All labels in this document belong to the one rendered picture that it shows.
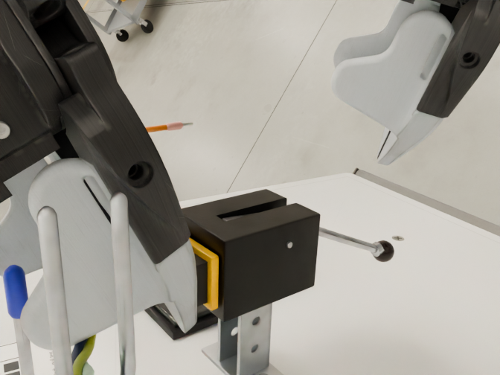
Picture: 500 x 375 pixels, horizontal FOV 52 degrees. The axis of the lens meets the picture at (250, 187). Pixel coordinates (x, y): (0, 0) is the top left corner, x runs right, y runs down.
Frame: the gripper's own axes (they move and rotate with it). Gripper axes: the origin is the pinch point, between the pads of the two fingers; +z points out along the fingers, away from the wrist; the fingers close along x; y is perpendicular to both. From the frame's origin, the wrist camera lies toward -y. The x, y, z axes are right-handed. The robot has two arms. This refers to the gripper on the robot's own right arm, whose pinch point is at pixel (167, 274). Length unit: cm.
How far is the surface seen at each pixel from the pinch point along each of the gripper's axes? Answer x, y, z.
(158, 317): -6.0, 0.5, 6.9
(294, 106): -145, -114, 87
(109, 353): -5.2, 3.8, 6.0
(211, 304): 1.7, -0.6, 1.4
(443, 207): -7.4, -28.2, 20.8
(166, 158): -224, -79, 114
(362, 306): -0.3, -10.0, 12.4
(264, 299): 2.0, -2.9, 3.1
